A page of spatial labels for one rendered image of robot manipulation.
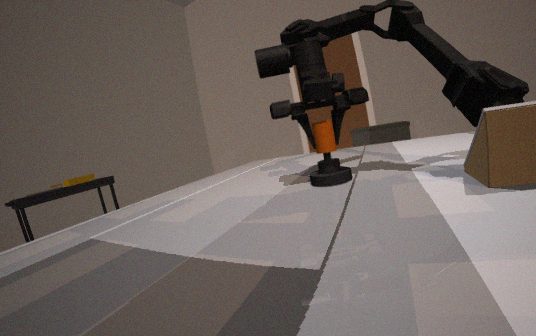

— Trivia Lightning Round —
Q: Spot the orange knob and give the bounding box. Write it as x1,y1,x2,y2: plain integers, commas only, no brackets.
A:
311,119,337,153

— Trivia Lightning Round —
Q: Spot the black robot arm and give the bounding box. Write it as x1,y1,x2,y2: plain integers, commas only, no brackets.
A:
254,0,529,127

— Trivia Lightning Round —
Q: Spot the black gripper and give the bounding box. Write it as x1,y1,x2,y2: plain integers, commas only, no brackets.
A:
270,64,369,149

